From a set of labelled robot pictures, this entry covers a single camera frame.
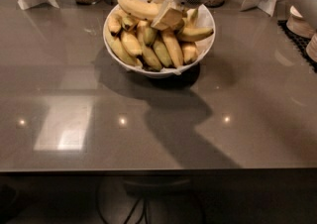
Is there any large top yellow banana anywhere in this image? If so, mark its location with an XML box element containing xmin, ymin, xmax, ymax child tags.
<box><xmin>117</xmin><ymin>0</ymin><xmax>160</xmax><ymax>20</ymax></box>

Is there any upper right greenish banana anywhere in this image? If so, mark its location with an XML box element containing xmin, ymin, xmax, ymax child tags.
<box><xmin>174</xmin><ymin>9</ymin><xmax>198</xmax><ymax>32</ymax></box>

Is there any greenish banana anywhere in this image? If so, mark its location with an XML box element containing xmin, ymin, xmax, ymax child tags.
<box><xmin>143</xmin><ymin>22</ymin><xmax>158</xmax><ymax>47</ymax></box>
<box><xmin>174</xmin><ymin>9</ymin><xmax>198</xmax><ymax>32</ymax></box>
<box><xmin>153</xmin><ymin>36</ymin><xmax>172</xmax><ymax>67</ymax></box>

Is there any long centre yellow banana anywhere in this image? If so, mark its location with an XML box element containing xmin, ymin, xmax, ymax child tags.
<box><xmin>160</xmin><ymin>29</ymin><xmax>183</xmax><ymax>68</ymax></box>

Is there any right curved yellow banana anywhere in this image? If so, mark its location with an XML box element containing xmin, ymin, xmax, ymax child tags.
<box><xmin>176</xmin><ymin>27</ymin><xmax>214</xmax><ymax>42</ymax></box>

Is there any white ceramic bowl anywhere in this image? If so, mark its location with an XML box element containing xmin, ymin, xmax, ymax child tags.
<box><xmin>103</xmin><ymin>0</ymin><xmax>216</xmax><ymax>78</ymax></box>

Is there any greenish lower centre banana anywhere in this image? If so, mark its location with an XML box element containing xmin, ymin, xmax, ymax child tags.
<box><xmin>153</xmin><ymin>36</ymin><xmax>172</xmax><ymax>67</ymax></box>

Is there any short lower right banana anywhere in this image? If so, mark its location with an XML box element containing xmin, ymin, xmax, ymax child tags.
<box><xmin>181</xmin><ymin>43</ymin><xmax>198</xmax><ymax>64</ymax></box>

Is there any lower centre yellow banana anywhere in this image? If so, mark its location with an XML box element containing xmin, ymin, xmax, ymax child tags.
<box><xmin>137</xmin><ymin>21</ymin><xmax>162</xmax><ymax>71</ymax></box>

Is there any short yellow banana left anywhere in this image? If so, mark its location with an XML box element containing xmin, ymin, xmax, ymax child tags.
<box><xmin>121</xmin><ymin>31</ymin><xmax>142</xmax><ymax>56</ymax></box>

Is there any small upper left banana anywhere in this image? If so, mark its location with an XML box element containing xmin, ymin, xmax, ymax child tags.
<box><xmin>108</xmin><ymin>13</ymin><xmax>121</xmax><ymax>36</ymax></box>

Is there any left outer yellow banana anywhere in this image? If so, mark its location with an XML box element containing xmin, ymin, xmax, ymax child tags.
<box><xmin>103</xmin><ymin>28</ymin><xmax>142</xmax><ymax>66</ymax></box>

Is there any wooden cup far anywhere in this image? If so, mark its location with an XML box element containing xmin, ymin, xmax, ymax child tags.
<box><xmin>286</xmin><ymin>6</ymin><xmax>315</xmax><ymax>39</ymax></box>

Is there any wooden cup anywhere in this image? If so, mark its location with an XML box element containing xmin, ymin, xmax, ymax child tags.
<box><xmin>306</xmin><ymin>33</ymin><xmax>317</xmax><ymax>62</ymax></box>
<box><xmin>286</xmin><ymin>6</ymin><xmax>315</xmax><ymax>39</ymax></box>

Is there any black rubber mat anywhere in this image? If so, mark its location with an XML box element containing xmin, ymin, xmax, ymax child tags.
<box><xmin>277</xmin><ymin>20</ymin><xmax>317</xmax><ymax>73</ymax></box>

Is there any wooden cup near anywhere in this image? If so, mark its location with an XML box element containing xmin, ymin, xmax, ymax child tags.
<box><xmin>306</xmin><ymin>33</ymin><xmax>317</xmax><ymax>62</ymax></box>

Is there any black cable under table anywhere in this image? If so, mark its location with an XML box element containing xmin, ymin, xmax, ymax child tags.
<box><xmin>96</xmin><ymin>181</ymin><xmax>207</xmax><ymax>224</ymax></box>

